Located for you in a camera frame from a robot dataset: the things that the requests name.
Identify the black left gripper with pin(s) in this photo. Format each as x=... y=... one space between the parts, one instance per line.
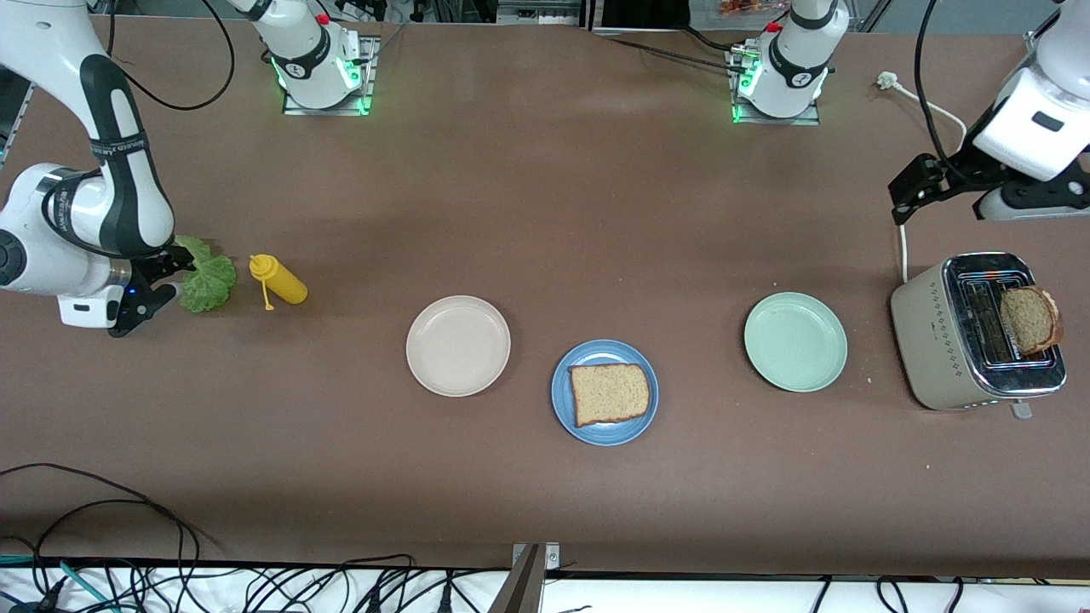
x=955 y=173

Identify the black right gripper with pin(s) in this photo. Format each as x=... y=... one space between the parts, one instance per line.
x=151 y=269

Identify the green lettuce leaf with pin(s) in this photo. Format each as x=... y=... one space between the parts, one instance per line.
x=209 y=285

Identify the yellow squeeze bottle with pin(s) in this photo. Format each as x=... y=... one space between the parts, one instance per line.
x=288 y=285

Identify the brown bread slice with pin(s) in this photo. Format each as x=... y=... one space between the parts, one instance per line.
x=609 y=394
x=1030 y=319

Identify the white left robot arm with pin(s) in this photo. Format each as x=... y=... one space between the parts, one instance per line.
x=1035 y=128

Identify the pale green plate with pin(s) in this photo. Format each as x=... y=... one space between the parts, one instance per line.
x=795 y=342

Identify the beige plate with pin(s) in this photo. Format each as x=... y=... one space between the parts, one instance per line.
x=458 y=346

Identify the blue plate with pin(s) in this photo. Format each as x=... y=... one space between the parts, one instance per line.
x=566 y=413

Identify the beige chrome toaster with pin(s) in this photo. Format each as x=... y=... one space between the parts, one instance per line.
x=932 y=340

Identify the aluminium frame corner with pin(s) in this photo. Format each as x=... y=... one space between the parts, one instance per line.
x=1046 y=41

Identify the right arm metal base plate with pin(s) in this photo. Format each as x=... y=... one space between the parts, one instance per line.
x=368 y=85

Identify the silver aluminium rail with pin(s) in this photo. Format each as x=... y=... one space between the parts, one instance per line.
x=545 y=13

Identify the aluminium profile post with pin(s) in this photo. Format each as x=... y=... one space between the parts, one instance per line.
x=524 y=587

